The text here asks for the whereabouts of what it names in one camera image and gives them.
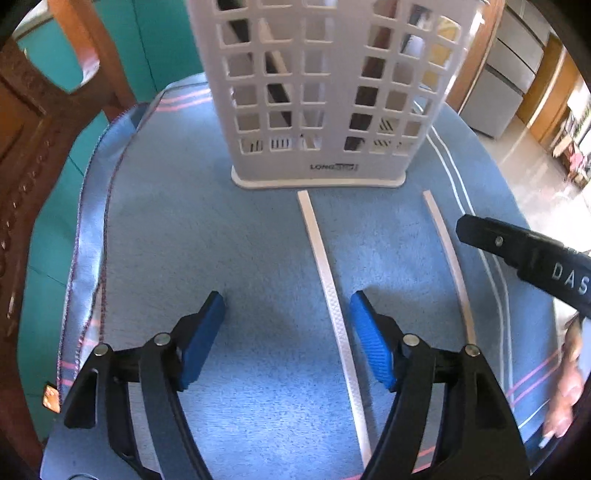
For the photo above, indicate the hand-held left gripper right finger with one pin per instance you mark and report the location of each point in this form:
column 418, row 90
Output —
column 371, row 341

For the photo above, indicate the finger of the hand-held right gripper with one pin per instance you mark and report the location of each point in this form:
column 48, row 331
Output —
column 489, row 237

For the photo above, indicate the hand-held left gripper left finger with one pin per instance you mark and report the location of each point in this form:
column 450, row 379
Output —
column 203, row 337

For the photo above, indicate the white chopstick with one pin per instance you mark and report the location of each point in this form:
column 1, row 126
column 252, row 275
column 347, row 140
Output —
column 272, row 50
column 443, row 235
column 318, row 249

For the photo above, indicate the white plastic utensil basket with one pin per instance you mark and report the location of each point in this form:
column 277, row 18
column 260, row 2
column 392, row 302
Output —
column 277, row 170

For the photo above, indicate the person's right hand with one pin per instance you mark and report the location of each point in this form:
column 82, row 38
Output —
column 570, row 387

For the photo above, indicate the blue striped cloth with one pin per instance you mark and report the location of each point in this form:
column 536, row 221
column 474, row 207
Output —
column 184, row 230

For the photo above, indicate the wooden cabinet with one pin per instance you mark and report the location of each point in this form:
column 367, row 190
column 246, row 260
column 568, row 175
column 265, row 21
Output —
column 549, row 92

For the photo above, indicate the grey refrigerator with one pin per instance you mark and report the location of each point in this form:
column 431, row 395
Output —
column 503, row 78

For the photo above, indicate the small orange object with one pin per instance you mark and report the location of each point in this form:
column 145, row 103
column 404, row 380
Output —
column 51, row 399

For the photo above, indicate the carved wooden chair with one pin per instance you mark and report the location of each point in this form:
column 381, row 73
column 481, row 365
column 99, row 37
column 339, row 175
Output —
column 27, row 138

